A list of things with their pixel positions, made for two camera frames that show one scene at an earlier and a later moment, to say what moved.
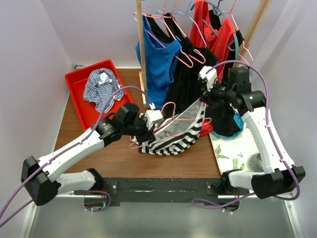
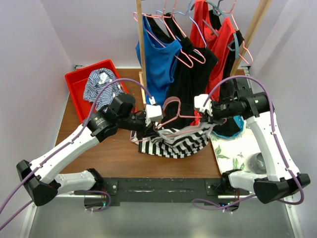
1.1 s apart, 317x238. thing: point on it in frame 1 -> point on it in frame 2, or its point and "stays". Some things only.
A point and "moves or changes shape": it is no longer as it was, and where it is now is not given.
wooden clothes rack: [259, 16] stays
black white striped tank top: [176, 134] moves or changes shape
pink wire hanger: [168, 122] -> [183, 116]
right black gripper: [207, 96] -> [214, 114]
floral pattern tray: [234, 153] stays
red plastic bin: [77, 81] stays
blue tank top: [159, 60] stays
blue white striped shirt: [101, 83] stays
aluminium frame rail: [66, 216] stays
